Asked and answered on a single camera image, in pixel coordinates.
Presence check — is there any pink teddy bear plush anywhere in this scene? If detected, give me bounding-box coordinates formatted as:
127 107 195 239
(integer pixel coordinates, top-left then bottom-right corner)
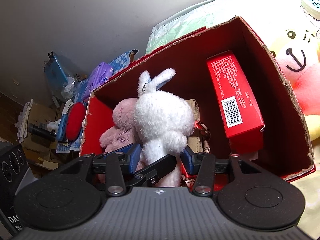
98 97 146 183

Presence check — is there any white rabbit plush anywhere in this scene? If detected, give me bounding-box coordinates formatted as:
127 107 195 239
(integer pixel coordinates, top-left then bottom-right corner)
133 68 195 187

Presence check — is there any yellow tiger plush pink shirt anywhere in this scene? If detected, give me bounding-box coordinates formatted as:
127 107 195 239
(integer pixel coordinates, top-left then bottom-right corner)
263 25 319 141

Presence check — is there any red packaged box with barcode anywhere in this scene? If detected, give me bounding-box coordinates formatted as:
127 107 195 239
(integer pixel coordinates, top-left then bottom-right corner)
206 50 265 154

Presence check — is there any red glasses case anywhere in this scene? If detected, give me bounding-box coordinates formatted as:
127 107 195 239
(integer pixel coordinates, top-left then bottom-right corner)
66 102 86 141

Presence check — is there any blue glasses case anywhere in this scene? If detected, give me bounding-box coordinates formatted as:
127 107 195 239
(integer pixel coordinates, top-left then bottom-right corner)
56 114 68 142

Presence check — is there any red cardboard box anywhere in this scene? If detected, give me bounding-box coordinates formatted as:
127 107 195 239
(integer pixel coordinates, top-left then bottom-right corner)
80 16 316 182

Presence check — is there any purple tissue pack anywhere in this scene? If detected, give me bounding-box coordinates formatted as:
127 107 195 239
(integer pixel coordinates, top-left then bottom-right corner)
82 62 113 101

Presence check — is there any blue box in plastic bag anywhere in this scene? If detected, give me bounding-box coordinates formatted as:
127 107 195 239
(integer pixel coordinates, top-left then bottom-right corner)
43 51 75 102

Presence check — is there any light green bed sheet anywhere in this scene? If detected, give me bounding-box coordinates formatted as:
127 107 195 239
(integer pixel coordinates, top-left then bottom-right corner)
146 0 319 53

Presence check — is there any white blue power strip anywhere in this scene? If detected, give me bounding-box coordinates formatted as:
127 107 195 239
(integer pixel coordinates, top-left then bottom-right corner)
302 0 320 20

